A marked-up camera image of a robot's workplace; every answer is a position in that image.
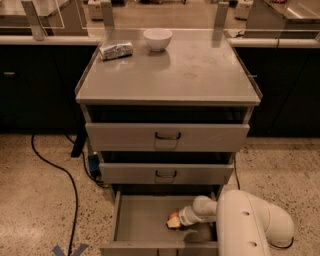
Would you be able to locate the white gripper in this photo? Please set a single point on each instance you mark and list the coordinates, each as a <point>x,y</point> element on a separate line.
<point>184,216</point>

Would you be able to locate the orange fruit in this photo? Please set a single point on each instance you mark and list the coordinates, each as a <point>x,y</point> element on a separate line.
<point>173,215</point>

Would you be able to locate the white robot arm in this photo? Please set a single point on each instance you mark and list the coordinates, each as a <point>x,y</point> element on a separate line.
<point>246,225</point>

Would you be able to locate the bottom grey open drawer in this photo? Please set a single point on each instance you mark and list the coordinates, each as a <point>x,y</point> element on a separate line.
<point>139,228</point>

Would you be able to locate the middle grey drawer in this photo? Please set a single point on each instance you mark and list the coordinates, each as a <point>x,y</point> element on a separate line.
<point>192,174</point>

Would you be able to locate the grey metal drawer cabinet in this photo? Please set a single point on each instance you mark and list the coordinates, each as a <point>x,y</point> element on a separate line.
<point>196,79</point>

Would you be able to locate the top grey drawer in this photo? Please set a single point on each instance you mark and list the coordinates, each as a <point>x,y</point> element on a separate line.
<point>167,137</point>

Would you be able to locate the blue power adapter box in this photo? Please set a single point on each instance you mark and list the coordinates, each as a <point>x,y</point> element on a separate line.
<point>93,163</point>

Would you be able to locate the silver foil snack packet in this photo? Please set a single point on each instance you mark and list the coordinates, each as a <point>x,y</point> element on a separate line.
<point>110,52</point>

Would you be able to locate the white ceramic bowl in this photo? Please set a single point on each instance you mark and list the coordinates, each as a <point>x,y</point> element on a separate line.
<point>157,38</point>

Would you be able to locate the long white counter ledge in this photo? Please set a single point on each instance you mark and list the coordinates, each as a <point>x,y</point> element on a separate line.
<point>85,40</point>

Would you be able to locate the grey metal post right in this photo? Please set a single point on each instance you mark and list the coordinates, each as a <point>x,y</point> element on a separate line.
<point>221,15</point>

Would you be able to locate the grey metal post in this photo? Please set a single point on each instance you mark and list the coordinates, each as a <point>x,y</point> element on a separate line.
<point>107,14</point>
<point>38,32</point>
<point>221,15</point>

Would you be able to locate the grey metal post middle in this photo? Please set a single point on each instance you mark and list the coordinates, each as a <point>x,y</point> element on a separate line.
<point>107,14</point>

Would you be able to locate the grey metal post left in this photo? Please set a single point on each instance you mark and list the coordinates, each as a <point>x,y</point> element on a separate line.
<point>38,32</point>

